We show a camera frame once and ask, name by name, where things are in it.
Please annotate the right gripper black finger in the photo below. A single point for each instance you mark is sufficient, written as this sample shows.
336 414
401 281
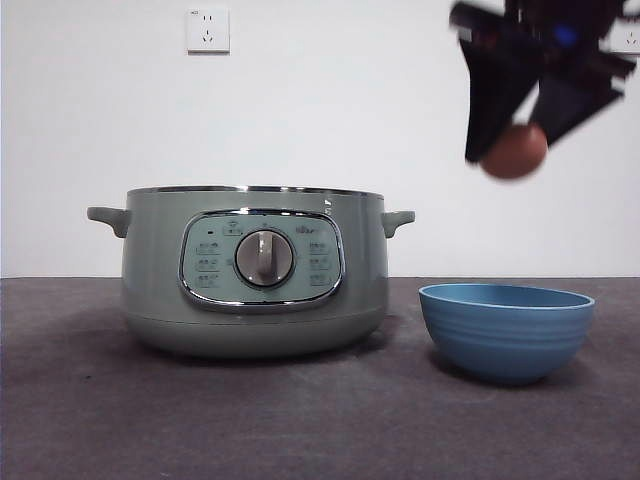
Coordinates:
570 107
500 85

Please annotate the brown egg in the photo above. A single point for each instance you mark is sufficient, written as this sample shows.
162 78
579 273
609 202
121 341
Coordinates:
517 155

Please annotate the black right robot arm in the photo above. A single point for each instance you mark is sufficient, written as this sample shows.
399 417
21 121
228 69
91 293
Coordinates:
525 25

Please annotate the green electric steamer pot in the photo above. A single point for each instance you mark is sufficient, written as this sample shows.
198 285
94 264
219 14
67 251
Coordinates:
150 275

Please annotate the blue ribbed bowl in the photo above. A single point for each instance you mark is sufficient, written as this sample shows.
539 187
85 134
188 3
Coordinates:
505 340

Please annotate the white wall socket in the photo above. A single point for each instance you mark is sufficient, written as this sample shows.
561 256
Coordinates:
631 40
209 31

